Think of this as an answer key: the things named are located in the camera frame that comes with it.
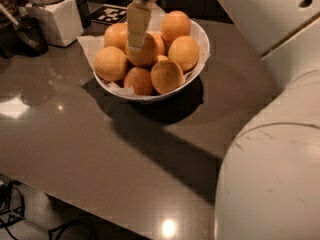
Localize white paper liner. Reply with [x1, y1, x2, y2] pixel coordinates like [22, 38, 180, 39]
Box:
[77, 0, 212, 97]

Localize small hidden middle orange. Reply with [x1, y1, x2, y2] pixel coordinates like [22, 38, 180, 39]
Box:
[151, 32, 167, 55]

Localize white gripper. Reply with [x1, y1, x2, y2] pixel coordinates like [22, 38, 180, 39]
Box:
[127, 0, 157, 51]

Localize black pot with handle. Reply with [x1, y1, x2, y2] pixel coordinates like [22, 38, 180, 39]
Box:
[0, 4, 48, 57]

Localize black cables on floor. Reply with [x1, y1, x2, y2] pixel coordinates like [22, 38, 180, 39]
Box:
[0, 175, 101, 240]

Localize black cup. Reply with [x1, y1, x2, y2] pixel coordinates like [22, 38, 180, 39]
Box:
[75, 0, 91, 28]

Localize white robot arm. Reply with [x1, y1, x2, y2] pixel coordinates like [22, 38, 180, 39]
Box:
[134, 0, 320, 240]

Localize white bowl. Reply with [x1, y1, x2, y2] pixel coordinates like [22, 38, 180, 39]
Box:
[94, 21, 210, 103]

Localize black and white marker tag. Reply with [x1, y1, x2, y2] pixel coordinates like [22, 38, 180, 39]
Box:
[90, 4, 127, 25]

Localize white appliance base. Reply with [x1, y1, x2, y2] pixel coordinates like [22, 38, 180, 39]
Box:
[26, 0, 84, 47]

